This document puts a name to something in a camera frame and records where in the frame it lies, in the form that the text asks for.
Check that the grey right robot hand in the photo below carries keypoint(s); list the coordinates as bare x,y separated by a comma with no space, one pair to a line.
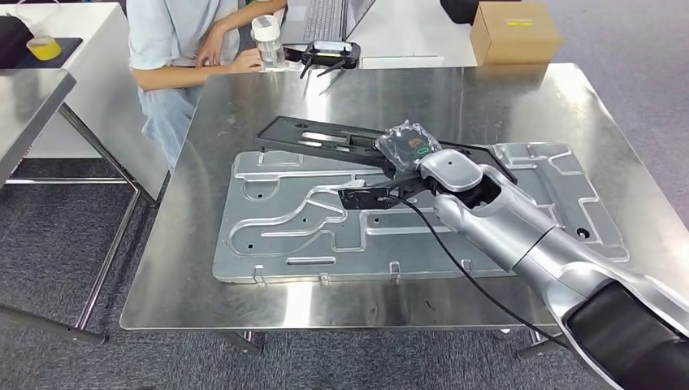
409,148

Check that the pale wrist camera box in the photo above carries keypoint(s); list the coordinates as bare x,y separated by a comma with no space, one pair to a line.
356,185

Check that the cardboard box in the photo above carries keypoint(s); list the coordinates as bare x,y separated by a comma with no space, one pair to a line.
511,37

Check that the black plastic panel part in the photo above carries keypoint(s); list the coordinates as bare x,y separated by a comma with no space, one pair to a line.
280,141

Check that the person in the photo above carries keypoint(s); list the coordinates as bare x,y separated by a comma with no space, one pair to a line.
172,32

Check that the black camera bracket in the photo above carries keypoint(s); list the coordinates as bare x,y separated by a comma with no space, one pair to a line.
371,199

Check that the black desk mat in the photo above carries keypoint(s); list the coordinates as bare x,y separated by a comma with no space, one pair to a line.
72,51

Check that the clear jar white lid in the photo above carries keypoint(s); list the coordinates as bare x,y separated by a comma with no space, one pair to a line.
268,43

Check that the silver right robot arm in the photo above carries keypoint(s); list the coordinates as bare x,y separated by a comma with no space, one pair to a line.
511,237

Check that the black antenna device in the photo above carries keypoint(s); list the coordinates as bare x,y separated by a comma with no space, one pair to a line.
328,54

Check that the yellow tape roll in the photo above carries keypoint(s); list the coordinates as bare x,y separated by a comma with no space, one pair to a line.
44,48

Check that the white desk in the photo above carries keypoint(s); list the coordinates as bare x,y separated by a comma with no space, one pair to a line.
107,107
409,32

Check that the grey laptop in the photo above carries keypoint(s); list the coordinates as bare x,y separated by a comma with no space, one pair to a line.
317,19

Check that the stamped metal sheet panel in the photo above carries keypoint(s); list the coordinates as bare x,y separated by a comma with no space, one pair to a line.
301,253

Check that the black bag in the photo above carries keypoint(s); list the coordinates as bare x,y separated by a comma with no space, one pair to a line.
13,40

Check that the steel workbench table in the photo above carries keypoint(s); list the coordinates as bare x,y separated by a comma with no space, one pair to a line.
177,269
27,107

